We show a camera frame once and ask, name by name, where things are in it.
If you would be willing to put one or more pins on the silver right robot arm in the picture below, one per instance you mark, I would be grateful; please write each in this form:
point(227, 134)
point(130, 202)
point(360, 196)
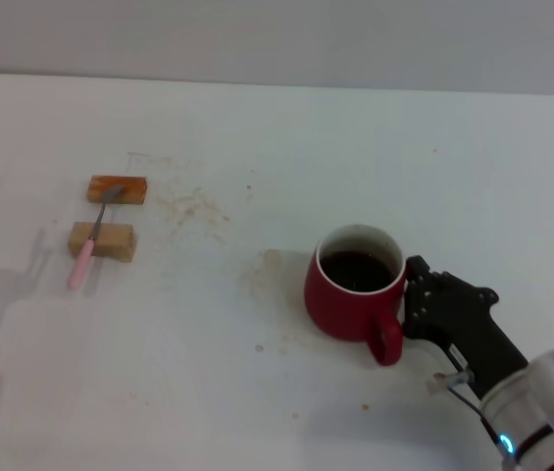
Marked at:
point(546, 392)

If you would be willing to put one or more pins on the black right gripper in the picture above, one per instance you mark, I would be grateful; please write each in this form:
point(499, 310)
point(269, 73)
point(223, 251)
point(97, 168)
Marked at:
point(472, 329)

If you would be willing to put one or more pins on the orange stained wooden block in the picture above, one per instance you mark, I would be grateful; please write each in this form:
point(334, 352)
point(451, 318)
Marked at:
point(132, 191)

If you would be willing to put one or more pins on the plain wooden block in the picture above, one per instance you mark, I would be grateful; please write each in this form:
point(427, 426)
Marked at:
point(115, 243)

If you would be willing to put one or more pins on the red ceramic coffee cup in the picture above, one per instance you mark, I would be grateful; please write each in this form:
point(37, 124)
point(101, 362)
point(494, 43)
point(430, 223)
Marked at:
point(350, 314)

